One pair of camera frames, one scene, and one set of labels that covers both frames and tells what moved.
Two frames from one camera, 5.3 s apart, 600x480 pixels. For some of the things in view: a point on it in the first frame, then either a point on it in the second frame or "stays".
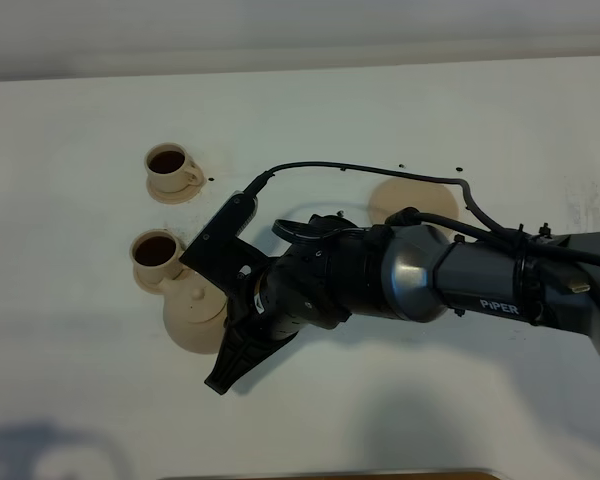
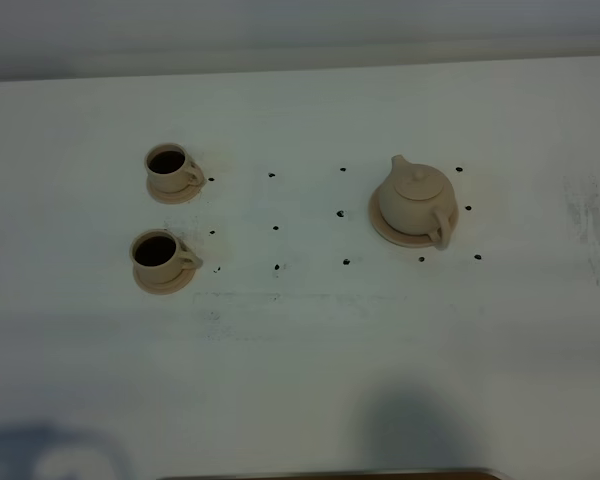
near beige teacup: x=155 y=256 stays
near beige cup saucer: x=159 y=286 stays
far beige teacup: x=169 y=168 stays
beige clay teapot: x=194 y=312 to x=418 y=199
